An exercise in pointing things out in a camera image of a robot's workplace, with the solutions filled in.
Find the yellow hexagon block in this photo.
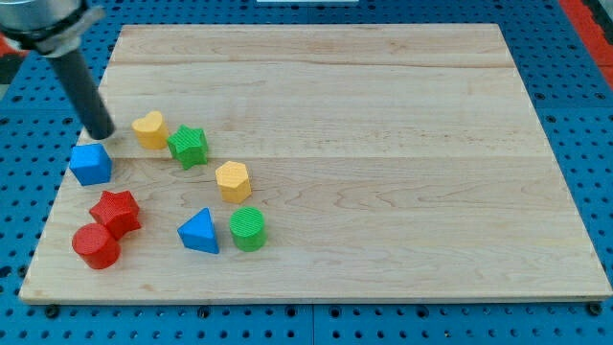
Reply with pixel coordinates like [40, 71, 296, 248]
[216, 161, 252, 204]

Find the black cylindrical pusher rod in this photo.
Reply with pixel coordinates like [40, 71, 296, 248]
[48, 49, 115, 140]

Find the yellow heart block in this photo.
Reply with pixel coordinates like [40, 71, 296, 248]
[131, 110, 170, 150]

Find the blue triangle block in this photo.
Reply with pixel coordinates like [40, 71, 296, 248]
[177, 208, 219, 254]

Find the green cylinder block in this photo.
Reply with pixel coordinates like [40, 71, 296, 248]
[229, 207, 267, 252]

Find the light wooden board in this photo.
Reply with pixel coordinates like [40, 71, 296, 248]
[20, 24, 612, 305]

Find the green star block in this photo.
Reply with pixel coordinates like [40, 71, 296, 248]
[167, 125, 208, 170]

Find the blue cube block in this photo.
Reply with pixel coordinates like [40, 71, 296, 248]
[69, 143, 112, 186]

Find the red cylinder block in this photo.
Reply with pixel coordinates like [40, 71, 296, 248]
[72, 223, 121, 269]

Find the red star block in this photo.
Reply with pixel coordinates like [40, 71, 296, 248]
[89, 191, 142, 240]

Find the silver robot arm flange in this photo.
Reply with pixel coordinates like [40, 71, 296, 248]
[1, 0, 105, 58]

